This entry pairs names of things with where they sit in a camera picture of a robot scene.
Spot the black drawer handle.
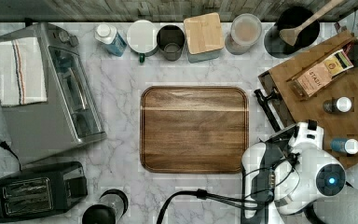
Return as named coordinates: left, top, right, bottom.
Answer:
left=254, top=88, right=281, bottom=132

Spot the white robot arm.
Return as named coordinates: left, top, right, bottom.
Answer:
left=241, top=120, right=358, bottom=224

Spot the walnut wooden tray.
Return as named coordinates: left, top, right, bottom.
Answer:
left=140, top=86, right=249, bottom=174

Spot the dark grey mug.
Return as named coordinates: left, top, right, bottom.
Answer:
left=157, top=25, right=185, bottom=61

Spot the teal canister with bamboo lid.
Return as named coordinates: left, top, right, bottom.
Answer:
left=184, top=12, right=225, bottom=63

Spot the clear plastic lidded container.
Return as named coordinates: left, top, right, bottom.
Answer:
left=225, top=14, right=262, bottom=55

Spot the silver toaster oven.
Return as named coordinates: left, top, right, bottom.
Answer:
left=0, top=22, right=106, bottom=165

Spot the wooden spoon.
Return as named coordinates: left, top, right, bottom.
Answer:
left=280, top=0, right=344, bottom=46

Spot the black utensil crock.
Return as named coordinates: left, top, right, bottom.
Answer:
left=264, top=6, right=320, bottom=58

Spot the black two-slot toaster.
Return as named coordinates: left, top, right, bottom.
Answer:
left=0, top=161, right=88, bottom=223

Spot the dark grey spice shaker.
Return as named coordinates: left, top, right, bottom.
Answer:
left=323, top=97, right=352, bottom=114

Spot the striped white dish towel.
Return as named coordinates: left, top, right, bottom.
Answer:
left=0, top=37, right=48, bottom=106

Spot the blue salt shaker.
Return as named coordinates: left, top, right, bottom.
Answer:
left=330, top=138, right=358, bottom=155

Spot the black power plug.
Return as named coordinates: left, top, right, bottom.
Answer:
left=0, top=141, right=21, bottom=170

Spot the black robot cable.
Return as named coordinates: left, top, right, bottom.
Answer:
left=156, top=188, right=276, bottom=224

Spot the white green-handled mug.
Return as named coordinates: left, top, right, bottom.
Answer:
left=127, top=20, right=158, bottom=63

